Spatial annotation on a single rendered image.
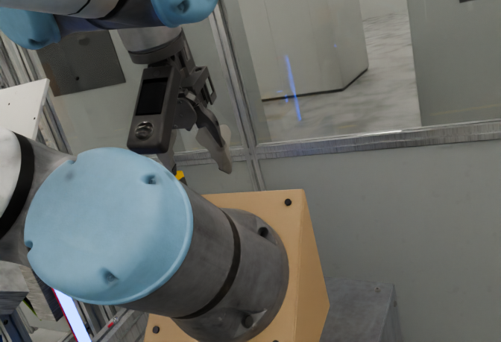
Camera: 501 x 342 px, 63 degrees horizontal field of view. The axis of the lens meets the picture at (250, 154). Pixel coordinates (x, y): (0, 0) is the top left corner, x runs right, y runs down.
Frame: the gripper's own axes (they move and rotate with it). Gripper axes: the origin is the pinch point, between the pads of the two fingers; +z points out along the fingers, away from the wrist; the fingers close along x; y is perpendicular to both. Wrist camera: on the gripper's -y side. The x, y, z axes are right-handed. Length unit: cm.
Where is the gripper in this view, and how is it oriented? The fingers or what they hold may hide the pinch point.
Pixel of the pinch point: (198, 172)
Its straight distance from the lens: 62.5
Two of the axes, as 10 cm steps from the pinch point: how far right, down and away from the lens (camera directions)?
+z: 2.4, 7.9, 5.7
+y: 2.3, -6.2, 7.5
